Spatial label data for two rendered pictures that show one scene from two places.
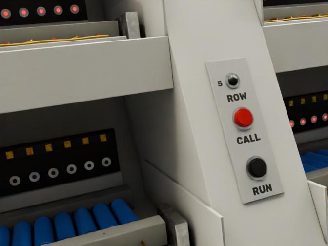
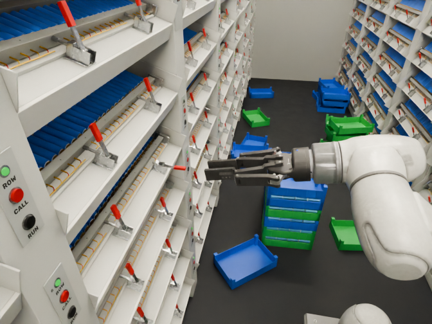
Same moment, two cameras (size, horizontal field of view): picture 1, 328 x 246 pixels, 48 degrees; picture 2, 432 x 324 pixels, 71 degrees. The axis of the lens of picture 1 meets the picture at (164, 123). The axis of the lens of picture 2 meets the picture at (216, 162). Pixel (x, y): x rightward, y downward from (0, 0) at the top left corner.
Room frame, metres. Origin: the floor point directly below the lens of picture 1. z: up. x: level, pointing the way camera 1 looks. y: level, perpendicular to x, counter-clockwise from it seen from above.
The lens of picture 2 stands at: (-0.26, 0.72, 1.45)
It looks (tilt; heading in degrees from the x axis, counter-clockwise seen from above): 34 degrees down; 300
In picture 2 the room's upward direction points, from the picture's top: straight up
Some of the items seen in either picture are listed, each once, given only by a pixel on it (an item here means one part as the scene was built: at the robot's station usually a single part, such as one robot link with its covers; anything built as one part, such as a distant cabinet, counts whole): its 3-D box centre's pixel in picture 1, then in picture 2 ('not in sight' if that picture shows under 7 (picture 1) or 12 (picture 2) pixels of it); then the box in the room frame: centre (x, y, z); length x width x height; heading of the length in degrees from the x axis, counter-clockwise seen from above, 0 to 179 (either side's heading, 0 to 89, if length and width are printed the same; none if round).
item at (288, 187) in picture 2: not in sight; (295, 179); (0.02, -0.67, 0.44); 0.30 x 0.20 x 0.08; 22
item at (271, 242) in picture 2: not in sight; (286, 231); (0.02, -0.67, 0.04); 0.30 x 0.20 x 0.08; 22
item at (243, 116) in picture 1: (242, 118); not in sight; (0.31, -0.07, 1.02); 0.02 x 0.01 x 0.02; 109
